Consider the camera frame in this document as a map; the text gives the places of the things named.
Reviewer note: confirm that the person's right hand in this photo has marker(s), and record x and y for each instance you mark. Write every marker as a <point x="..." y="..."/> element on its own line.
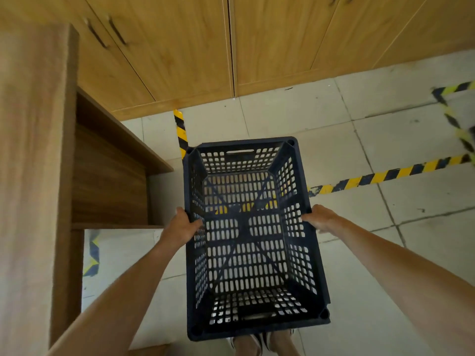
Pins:
<point x="323" y="218"/>

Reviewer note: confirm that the person's left hand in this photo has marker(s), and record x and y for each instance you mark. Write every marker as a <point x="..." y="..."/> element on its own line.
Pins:
<point x="178" y="231"/>

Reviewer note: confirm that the black plastic crate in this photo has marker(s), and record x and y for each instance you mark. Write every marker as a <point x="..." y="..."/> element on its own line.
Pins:
<point x="241" y="233"/>

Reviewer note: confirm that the person's right forearm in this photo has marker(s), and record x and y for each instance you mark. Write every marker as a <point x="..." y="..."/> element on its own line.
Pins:
<point x="408" y="278"/>

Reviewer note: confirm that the person's left forearm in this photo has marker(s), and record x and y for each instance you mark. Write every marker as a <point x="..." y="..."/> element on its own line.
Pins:
<point x="118" y="304"/>

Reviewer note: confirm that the person's right leg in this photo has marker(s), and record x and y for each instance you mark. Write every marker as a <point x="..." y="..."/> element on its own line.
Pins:
<point x="284" y="344"/>

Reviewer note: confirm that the person's leg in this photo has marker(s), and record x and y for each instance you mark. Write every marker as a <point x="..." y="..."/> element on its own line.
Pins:
<point x="246" y="346"/>
<point x="284" y="344"/>

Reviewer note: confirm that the person's left leg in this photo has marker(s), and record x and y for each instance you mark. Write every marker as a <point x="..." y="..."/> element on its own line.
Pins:
<point x="246" y="346"/>

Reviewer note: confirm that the brown wooden desk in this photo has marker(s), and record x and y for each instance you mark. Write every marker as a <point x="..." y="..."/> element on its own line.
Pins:
<point x="33" y="163"/>

